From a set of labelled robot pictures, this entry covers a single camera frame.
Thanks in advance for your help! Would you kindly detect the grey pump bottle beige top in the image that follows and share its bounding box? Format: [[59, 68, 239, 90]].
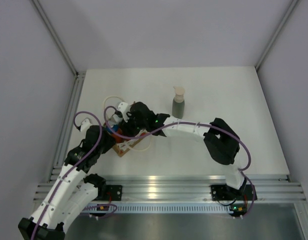
[[172, 86, 185, 119]]

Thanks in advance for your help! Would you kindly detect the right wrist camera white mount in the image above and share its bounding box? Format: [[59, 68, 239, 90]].
[[115, 102, 130, 123]]

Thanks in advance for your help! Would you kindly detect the burlap watermelon canvas bag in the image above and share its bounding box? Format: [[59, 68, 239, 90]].
[[103, 95, 152, 158]]

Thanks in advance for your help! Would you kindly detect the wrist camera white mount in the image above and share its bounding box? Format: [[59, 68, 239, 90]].
[[115, 102, 130, 123], [80, 118, 92, 131]]

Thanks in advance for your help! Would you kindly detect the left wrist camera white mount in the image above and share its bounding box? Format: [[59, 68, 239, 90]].
[[80, 118, 92, 131]]

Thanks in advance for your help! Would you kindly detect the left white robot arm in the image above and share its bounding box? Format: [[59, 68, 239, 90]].
[[18, 125, 116, 240]]

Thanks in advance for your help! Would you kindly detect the right aluminium frame post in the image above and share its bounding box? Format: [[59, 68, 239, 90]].
[[254, 0, 301, 72]]

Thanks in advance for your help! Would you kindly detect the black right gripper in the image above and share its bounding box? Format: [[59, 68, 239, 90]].
[[118, 111, 148, 139]]

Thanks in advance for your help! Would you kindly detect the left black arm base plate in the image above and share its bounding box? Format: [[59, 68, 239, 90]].
[[104, 185, 123, 202]]

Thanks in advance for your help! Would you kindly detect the small orange blue pump bottle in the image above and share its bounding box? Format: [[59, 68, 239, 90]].
[[105, 126, 114, 135]]

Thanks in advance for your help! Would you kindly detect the left aluminium frame post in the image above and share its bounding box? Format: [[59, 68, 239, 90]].
[[29, 0, 78, 76]]

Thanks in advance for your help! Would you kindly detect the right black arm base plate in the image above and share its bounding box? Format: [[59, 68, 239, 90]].
[[210, 184, 258, 202]]

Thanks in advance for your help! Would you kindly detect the aluminium front rail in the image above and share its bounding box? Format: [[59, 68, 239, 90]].
[[32, 174, 307, 202]]

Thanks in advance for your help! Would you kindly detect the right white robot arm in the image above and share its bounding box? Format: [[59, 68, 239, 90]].
[[117, 102, 246, 199]]

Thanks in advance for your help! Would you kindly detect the aluminium frame post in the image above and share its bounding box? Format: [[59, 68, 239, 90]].
[[29, 0, 78, 76], [254, 0, 301, 72]]

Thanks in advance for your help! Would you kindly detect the white slotted cable duct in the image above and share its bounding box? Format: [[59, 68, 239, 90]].
[[82, 203, 233, 214]]

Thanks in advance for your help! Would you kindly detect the white bottle grey cap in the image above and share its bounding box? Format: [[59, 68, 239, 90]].
[[108, 113, 123, 126]]

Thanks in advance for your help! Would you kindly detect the orange bottle blue pump top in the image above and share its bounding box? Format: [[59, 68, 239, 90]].
[[111, 127, 125, 142]]

